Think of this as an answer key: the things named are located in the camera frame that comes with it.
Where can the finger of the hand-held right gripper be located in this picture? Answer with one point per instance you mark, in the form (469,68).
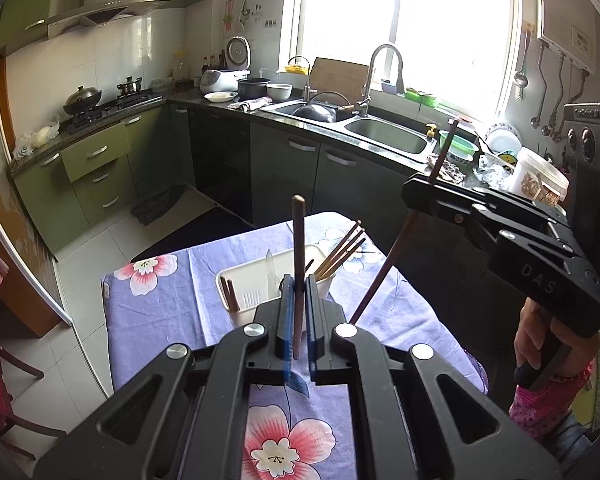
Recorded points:
(520,207)
(445,205)

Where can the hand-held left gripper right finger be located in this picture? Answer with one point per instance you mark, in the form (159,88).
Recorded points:
(312,320)

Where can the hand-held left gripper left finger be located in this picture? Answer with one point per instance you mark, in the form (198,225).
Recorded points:
(287,320)

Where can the white plastic utensil holder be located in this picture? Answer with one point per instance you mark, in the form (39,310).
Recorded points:
(252,300)

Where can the dark brown chopstick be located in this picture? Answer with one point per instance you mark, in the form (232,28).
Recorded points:
(380,275)
(233,296)

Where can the reddish brown chopstick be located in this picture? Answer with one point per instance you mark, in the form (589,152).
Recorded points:
(298,240)

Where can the person's right forearm pink sleeve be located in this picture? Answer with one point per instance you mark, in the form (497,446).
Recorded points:
(540,405)

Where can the person's right hand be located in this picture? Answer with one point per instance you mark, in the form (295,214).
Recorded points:
(527,335)

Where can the white plastic bucket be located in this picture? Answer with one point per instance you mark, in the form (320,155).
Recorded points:
(535,175)

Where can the translucent white spoon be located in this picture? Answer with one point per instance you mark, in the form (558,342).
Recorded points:
(270,275)

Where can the green strainer bowl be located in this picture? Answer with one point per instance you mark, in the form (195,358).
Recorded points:
(460,147)

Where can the white plates stack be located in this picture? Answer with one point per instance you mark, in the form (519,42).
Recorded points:
(502,137)

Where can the brass tap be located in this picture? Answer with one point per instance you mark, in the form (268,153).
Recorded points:
(431,131)

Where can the stainless steel double sink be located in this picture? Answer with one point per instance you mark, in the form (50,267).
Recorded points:
(390,135)

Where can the large black floor mat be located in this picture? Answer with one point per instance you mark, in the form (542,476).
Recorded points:
(195,235)

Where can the hanging steel ladle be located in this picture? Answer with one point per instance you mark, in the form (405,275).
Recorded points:
(520,77)

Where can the purple floral tablecloth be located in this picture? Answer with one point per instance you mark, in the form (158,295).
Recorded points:
(155,320)

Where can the dark grey kitchen cabinets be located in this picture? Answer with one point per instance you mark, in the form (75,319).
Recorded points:
(280,175)

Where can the tall chrome faucet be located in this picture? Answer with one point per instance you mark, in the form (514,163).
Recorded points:
(372,65)

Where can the dark pan in sink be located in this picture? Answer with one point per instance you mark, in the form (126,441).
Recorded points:
(315,110)

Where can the wooden cutting board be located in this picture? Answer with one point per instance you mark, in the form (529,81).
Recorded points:
(340,80)

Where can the small dark floor rug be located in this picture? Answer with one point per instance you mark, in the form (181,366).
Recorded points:
(157,205)

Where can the kitchen window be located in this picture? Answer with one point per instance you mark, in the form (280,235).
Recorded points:
(455,25)

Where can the white bowl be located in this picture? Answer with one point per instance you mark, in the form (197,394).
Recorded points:
(279,92)

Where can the yellow basket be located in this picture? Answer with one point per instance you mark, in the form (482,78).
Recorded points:
(297,67)

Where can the white water heater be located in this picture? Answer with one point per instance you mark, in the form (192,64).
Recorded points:
(567,10)

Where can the crumpled dish cloth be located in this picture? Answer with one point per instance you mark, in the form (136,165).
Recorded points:
(250,104)

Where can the black cooking pot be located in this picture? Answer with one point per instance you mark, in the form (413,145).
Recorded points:
(253,88)

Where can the white plate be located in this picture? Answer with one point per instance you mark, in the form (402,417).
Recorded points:
(221,96)

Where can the green kitchen cabinets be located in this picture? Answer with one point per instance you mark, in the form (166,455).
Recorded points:
(95,175)

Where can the white rice cooker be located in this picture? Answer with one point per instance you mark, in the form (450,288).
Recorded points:
(219,81)

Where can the wooden framed sliding door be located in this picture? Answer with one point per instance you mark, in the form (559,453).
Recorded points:
(25,270)

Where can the seasoning bottles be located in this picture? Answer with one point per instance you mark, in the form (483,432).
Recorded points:
(212,62)

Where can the black gas stove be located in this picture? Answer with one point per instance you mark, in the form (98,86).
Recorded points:
(115,110)

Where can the small steel pot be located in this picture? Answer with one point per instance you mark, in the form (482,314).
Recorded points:
(129,86)

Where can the wooden chair red seat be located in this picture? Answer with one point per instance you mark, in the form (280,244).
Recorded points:
(10,395)

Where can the black wok with lid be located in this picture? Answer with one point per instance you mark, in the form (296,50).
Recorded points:
(82,99)

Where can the white plastic bags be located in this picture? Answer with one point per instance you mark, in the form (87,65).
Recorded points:
(37,137)

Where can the green wall cabinets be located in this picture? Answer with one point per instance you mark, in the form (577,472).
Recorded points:
(25,15)

